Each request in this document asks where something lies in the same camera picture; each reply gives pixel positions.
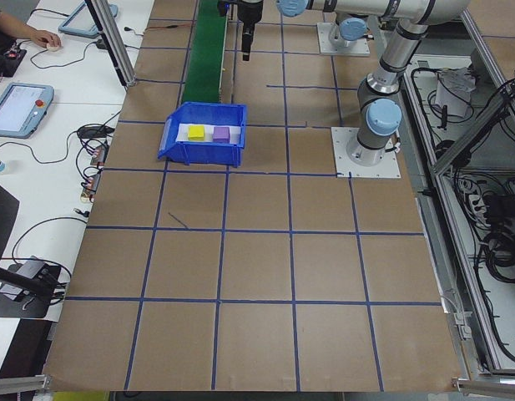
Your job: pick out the purple foam block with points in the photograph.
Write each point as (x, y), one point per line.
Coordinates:
(221, 134)

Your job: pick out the yellow foam block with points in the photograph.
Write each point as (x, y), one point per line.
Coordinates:
(196, 132)

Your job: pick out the white computer mouse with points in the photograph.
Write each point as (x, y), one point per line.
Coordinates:
(56, 48)

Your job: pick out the person's bare forearm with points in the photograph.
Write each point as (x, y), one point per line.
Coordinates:
(15, 25)

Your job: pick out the person's bare hand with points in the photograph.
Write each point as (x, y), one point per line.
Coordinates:
(46, 39)

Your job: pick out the green conveyor belt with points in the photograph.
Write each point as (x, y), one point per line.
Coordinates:
(205, 50)

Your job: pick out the white foam liner sheet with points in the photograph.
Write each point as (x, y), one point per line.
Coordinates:
(182, 133)

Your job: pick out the blue plastic storage bin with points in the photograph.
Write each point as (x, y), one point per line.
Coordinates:
(198, 155)

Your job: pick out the black power adapter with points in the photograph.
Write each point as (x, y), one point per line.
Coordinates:
(92, 131)
(102, 44)
(501, 206)

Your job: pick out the light blue teach pendant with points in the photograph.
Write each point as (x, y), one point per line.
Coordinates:
(77, 21)
(15, 108)

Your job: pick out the power strip with plugs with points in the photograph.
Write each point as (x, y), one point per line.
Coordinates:
(92, 184)

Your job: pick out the white paper bag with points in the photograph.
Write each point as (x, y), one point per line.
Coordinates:
(453, 96)

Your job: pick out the black box with red button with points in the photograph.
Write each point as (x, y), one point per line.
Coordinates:
(11, 62)

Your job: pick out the black flat monitor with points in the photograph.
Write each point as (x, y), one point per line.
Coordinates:
(0, 225)

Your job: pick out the grey box device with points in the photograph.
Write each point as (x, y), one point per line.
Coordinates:
(27, 269)

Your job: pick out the black boom bar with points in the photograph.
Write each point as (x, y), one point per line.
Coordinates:
(15, 280)

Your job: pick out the aluminium profile bar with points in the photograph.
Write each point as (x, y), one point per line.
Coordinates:
(19, 383)
(491, 386)

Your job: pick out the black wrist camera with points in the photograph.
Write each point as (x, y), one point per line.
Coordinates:
(223, 8)

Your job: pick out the white square base plate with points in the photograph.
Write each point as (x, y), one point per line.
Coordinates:
(386, 167)
(324, 46)

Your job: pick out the aluminium profile post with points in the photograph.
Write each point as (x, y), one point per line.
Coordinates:
(115, 50)

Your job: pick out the V-shaped metal bar frame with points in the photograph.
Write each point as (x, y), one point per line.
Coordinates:
(470, 135)

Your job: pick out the black stand base plate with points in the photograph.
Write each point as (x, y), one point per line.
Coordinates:
(31, 309)

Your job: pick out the grey metal bracket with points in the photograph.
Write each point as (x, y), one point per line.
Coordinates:
(460, 328)

